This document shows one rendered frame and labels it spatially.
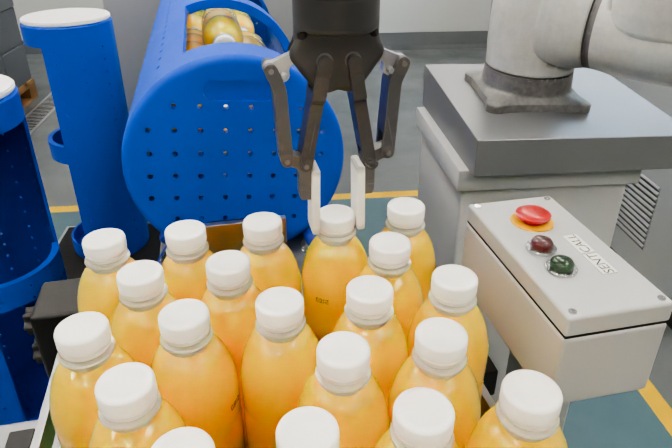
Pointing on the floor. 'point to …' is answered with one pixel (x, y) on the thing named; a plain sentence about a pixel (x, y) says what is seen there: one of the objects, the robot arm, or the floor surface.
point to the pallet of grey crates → (11, 55)
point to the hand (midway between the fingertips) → (336, 196)
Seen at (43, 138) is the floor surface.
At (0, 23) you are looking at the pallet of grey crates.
